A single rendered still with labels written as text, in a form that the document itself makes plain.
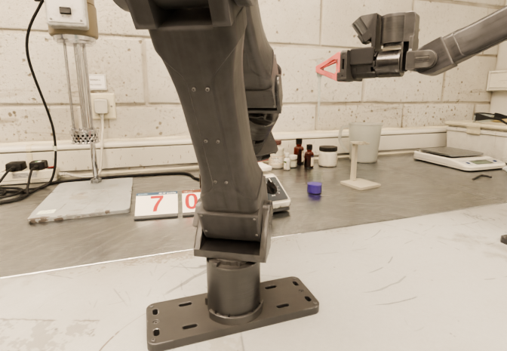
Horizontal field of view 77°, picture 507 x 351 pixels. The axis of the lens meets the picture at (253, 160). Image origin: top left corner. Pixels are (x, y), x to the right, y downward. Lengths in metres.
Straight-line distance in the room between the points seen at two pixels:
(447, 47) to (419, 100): 0.98
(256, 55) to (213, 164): 0.14
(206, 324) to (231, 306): 0.03
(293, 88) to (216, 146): 1.06
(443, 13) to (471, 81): 0.37
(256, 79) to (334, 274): 0.30
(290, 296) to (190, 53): 0.32
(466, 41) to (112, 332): 0.72
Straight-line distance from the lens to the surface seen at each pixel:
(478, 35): 0.75
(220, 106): 0.26
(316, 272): 0.51
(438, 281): 0.55
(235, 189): 0.32
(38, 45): 1.24
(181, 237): 0.62
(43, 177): 1.15
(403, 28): 0.78
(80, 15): 0.84
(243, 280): 0.37
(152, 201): 0.76
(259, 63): 0.38
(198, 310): 0.42
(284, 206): 0.73
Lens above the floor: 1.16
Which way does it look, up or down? 11 degrees down
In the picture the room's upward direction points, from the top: straight up
